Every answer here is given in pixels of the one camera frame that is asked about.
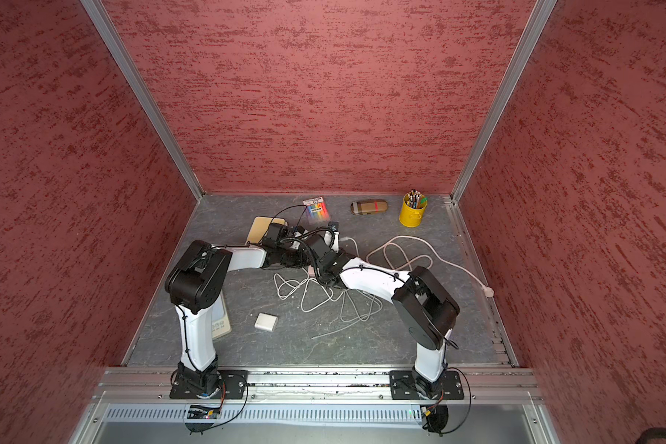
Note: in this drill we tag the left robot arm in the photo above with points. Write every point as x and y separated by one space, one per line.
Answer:
195 286

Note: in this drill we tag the pens in cup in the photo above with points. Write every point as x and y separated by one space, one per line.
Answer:
415 200

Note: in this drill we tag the right aluminium corner post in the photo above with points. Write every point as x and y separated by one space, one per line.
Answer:
536 24

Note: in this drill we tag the yellow pen cup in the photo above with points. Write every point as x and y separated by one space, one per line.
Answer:
409 217

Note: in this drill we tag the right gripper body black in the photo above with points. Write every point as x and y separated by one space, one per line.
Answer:
323 268

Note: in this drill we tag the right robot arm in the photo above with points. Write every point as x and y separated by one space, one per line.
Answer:
426 309

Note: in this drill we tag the aluminium front rail frame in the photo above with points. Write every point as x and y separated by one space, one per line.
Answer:
309 396

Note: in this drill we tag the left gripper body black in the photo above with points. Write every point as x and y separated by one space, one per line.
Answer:
292 257

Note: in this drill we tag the beige wooden-top electronic scale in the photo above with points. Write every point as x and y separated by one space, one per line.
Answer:
260 226

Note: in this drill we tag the brown plaid pencil case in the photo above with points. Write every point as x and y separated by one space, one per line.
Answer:
369 207

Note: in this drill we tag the aluminium corner post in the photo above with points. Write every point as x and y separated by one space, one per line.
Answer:
536 24
105 27

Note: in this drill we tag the left aluminium corner post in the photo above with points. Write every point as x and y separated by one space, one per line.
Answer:
105 27

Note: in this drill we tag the rainbow highlighter pack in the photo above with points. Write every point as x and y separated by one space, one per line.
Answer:
316 210

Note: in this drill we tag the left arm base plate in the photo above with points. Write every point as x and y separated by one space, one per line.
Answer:
233 384

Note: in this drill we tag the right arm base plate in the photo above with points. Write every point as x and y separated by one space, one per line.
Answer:
408 385

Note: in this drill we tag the white grey kitchen scale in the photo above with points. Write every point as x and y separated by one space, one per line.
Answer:
221 326

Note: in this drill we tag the small white square box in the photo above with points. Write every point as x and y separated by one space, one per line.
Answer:
266 322

